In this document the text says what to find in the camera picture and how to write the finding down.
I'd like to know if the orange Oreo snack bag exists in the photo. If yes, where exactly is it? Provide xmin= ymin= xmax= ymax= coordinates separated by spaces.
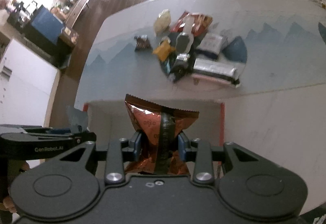
xmin=125 ymin=94 xmax=199 ymax=175

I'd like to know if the silver foil snack bar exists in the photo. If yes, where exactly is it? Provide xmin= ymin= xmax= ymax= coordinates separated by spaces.
xmin=192 ymin=58 xmax=240 ymax=87

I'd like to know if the yellow snack packet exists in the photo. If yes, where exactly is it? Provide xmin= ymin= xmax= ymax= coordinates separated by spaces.
xmin=152 ymin=40 xmax=176 ymax=62

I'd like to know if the white milk candy packet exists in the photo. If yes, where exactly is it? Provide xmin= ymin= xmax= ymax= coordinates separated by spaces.
xmin=197 ymin=33 xmax=227 ymax=55

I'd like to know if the small dark brown snack packet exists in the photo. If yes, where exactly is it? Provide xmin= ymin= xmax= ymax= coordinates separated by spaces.
xmin=134 ymin=35 xmax=152 ymax=51

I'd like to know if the red lion snack bag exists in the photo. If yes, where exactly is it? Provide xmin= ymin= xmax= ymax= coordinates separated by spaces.
xmin=170 ymin=11 xmax=213 ymax=37

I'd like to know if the beige snack pouch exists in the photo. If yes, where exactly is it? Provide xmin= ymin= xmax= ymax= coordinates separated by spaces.
xmin=153 ymin=9 xmax=171 ymax=36

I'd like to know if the white cardboard box red trim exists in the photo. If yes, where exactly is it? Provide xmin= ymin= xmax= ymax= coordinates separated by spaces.
xmin=82 ymin=100 xmax=225 ymax=175

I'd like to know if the white cabinet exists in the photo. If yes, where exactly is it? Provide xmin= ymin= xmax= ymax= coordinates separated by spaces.
xmin=1 ymin=39 xmax=59 ymax=126

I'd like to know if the blue fronted dark cabinet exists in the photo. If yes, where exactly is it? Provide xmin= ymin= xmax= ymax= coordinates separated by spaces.
xmin=7 ymin=4 xmax=79 ymax=70

